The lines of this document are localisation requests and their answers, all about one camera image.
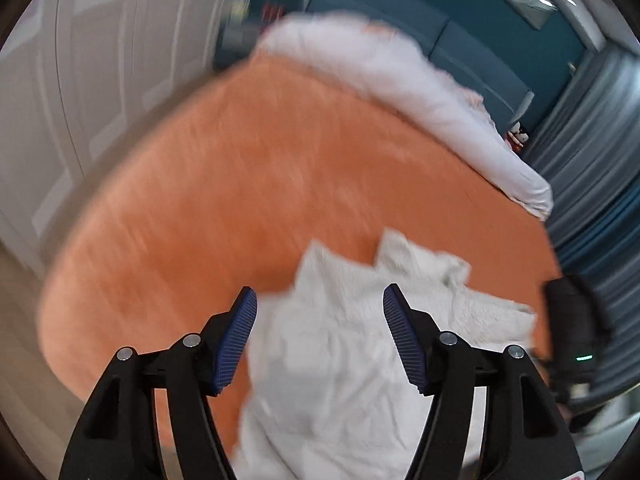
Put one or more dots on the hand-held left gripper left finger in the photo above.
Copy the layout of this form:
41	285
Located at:
232	340

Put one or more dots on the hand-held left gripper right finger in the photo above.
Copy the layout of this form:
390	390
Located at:
407	340

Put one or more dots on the white padded jacket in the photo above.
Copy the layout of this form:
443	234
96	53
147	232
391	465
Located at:
340	370

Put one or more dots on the white wardrobe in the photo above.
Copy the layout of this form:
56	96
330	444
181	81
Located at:
100	85

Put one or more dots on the pale pink duvet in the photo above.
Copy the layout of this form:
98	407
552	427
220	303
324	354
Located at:
400	85

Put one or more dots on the blue nightstand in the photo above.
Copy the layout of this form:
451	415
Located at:
235	37

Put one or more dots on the orange fleece blanket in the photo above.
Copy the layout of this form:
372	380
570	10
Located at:
225	185

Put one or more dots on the blue upholstered headboard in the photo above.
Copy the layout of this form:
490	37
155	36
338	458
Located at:
425	20

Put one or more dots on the grey curtain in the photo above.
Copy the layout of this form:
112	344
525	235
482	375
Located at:
590	160

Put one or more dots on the small plush toy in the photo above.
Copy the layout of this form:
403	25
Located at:
518	136

